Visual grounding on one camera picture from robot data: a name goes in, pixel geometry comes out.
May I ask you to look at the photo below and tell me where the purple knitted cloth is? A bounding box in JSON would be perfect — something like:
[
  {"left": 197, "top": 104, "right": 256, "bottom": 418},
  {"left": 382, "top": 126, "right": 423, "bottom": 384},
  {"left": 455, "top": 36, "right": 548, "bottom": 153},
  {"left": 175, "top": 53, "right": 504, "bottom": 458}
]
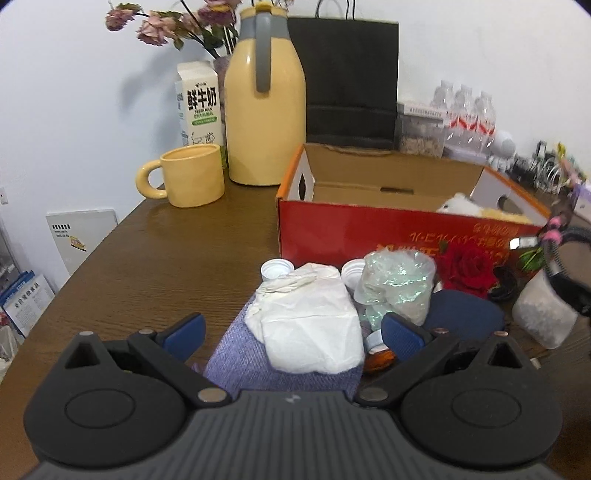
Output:
[{"left": 203, "top": 295, "right": 370, "bottom": 402}]

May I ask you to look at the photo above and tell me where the white bottle cap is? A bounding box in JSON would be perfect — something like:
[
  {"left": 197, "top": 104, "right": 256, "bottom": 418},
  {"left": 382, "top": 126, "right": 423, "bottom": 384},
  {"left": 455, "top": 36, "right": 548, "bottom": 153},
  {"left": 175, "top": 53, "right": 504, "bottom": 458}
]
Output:
[
  {"left": 261, "top": 259, "right": 295, "bottom": 282},
  {"left": 342, "top": 259, "right": 369, "bottom": 289}
]

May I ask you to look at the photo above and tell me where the iridescent plastic bag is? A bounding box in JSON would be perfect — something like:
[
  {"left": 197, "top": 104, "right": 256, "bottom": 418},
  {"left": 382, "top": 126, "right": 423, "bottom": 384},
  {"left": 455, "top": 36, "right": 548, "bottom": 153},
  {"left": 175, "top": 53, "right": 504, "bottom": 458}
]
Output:
[{"left": 355, "top": 250, "right": 437, "bottom": 326}]

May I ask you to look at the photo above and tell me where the stack of leaflets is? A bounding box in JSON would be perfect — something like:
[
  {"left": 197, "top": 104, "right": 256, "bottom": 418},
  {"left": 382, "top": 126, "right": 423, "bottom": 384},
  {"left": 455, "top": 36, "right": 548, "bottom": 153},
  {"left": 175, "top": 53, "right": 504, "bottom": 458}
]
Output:
[{"left": 0, "top": 270, "right": 52, "bottom": 340}]

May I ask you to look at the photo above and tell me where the white and yellow plush toy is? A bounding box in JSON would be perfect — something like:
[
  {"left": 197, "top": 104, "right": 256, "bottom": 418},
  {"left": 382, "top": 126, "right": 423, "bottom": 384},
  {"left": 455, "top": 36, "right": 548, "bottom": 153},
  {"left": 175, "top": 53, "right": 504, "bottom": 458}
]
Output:
[{"left": 436, "top": 193, "right": 532, "bottom": 225}]

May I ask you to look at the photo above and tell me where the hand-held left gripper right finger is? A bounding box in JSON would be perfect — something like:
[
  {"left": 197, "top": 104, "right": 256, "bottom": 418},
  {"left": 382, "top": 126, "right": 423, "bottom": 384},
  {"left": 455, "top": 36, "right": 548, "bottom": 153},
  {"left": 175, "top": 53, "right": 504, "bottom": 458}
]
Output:
[{"left": 353, "top": 313, "right": 525, "bottom": 409}]

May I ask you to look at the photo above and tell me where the red artificial rose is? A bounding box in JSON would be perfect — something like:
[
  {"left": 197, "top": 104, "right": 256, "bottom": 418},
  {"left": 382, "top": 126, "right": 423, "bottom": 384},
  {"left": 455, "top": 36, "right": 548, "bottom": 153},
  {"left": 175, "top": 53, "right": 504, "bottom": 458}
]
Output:
[{"left": 436, "top": 241, "right": 500, "bottom": 300}]

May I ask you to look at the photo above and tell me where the translucent white plastic container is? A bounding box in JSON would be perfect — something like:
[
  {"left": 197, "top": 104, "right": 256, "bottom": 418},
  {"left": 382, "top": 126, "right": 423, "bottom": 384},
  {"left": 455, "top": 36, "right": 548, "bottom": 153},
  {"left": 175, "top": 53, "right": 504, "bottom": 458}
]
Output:
[{"left": 512, "top": 268, "right": 580, "bottom": 350}]

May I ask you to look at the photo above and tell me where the braided cable with pink clips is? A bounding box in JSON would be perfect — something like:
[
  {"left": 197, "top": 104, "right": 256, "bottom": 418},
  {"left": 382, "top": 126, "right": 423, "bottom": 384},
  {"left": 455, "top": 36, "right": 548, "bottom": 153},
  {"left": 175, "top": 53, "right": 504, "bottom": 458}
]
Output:
[{"left": 508, "top": 217, "right": 568, "bottom": 289}]

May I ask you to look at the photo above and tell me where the white milk carton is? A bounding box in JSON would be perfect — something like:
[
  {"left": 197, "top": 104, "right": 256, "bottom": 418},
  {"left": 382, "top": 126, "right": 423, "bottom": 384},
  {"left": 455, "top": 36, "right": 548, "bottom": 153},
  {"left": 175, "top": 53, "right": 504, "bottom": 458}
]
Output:
[{"left": 174, "top": 61, "right": 229, "bottom": 169}]

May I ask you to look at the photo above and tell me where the yellow ceramic mug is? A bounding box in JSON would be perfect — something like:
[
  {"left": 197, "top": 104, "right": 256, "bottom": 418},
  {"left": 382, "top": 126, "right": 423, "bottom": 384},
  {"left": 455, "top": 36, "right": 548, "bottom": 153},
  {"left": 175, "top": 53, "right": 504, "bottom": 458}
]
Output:
[{"left": 136, "top": 144, "right": 225, "bottom": 208}]

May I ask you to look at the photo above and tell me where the dried pink rose bouquet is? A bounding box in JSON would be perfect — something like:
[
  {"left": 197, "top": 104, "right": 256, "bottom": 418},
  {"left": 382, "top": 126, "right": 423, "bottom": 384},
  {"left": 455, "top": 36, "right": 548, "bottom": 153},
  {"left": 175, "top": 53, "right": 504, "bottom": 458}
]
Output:
[{"left": 105, "top": 0, "right": 296, "bottom": 60}]

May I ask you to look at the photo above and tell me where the tangle of charger cables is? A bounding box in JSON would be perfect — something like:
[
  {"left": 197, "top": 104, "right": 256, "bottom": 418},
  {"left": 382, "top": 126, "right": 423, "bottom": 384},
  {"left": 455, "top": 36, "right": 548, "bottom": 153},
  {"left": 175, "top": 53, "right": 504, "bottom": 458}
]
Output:
[{"left": 508, "top": 141, "right": 573, "bottom": 192}]

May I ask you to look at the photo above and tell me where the yellow thermos jug grey handle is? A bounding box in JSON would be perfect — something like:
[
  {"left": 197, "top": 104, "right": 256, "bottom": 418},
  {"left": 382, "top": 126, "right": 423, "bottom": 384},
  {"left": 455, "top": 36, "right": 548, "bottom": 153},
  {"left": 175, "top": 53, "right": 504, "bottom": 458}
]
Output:
[{"left": 224, "top": 2, "right": 308, "bottom": 186}]

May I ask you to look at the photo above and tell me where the red cardboard box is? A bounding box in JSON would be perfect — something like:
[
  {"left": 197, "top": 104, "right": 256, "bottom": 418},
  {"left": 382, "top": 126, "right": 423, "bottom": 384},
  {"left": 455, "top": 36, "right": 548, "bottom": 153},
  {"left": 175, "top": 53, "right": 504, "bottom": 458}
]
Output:
[{"left": 276, "top": 143, "right": 552, "bottom": 278}]

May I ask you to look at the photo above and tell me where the black paper bag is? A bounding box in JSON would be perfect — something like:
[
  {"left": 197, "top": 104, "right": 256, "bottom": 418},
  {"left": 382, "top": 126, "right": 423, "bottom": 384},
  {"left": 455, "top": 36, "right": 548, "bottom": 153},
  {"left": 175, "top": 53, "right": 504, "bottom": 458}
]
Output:
[{"left": 287, "top": 0, "right": 400, "bottom": 149}]

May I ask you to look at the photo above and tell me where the clear container of seeds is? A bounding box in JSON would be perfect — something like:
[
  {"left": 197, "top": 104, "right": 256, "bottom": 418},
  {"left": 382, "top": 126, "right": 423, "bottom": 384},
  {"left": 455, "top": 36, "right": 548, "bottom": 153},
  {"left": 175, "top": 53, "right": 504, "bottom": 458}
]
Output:
[{"left": 398, "top": 113, "right": 446, "bottom": 158}]

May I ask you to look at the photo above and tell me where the colourful snack packet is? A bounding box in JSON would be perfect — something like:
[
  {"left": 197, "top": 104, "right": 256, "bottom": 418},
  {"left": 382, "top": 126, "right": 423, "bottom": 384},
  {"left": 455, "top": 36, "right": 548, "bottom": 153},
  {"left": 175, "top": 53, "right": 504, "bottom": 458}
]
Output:
[{"left": 556, "top": 143, "right": 591, "bottom": 185}]

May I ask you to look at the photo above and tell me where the flat white box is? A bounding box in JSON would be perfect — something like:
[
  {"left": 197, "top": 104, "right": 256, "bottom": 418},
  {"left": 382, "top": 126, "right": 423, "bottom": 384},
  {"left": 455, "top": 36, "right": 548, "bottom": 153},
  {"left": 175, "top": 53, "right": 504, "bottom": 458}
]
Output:
[{"left": 397, "top": 100, "right": 451, "bottom": 117}]

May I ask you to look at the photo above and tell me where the black cable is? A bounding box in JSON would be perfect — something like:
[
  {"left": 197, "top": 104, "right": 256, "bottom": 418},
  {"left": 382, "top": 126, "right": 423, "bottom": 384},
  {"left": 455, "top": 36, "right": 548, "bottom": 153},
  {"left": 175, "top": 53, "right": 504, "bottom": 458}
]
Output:
[{"left": 488, "top": 268, "right": 519, "bottom": 302}]

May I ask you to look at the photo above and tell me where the small amber bottle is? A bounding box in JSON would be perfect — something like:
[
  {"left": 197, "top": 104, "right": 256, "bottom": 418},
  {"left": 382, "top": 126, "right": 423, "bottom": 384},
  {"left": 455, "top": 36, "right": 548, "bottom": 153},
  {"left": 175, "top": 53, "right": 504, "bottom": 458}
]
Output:
[{"left": 364, "top": 330, "right": 397, "bottom": 374}]

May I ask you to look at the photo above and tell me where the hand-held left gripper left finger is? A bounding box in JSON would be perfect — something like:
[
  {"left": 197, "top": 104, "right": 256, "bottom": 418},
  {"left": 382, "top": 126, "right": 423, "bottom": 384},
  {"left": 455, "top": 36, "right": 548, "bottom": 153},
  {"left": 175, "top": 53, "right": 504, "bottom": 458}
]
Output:
[{"left": 65, "top": 313, "right": 232, "bottom": 408}]

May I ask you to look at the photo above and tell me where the white tissue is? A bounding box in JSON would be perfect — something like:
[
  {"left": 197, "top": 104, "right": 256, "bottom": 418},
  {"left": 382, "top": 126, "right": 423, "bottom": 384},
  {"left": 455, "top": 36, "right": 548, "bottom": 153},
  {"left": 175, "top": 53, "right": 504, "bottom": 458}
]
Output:
[{"left": 245, "top": 263, "right": 365, "bottom": 374}]

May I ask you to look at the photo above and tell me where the purple tissue box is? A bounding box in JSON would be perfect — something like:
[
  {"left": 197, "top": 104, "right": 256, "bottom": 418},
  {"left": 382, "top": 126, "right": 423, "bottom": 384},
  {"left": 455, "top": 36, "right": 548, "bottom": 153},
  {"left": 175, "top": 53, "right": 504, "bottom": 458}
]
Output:
[{"left": 571, "top": 182, "right": 591, "bottom": 214}]

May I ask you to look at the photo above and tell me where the clear water bottle red label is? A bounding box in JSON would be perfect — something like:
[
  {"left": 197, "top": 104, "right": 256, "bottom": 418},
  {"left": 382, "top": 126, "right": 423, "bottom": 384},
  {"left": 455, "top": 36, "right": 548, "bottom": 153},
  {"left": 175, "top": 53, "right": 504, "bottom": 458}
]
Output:
[
  {"left": 450, "top": 84, "right": 478, "bottom": 153},
  {"left": 431, "top": 80, "right": 458, "bottom": 148},
  {"left": 471, "top": 91, "right": 498, "bottom": 155}
]

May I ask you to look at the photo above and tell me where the navy blue pouch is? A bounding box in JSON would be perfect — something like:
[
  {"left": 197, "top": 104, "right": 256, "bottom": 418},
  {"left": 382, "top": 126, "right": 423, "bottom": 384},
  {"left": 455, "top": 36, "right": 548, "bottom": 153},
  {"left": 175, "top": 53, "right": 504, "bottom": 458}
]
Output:
[{"left": 424, "top": 290, "right": 505, "bottom": 343}]

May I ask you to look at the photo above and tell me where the white robot figurine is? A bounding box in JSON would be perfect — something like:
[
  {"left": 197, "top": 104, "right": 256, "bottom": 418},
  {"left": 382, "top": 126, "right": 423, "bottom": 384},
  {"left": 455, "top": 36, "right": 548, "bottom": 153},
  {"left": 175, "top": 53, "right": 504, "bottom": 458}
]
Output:
[{"left": 488, "top": 129, "right": 517, "bottom": 170}]

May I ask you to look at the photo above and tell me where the black curved band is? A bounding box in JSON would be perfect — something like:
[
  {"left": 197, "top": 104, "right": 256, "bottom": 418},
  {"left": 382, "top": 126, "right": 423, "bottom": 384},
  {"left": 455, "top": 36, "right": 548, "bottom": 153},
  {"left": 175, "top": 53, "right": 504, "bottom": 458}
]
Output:
[{"left": 551, "top": 226, "right": 591, "bottom": 319}]

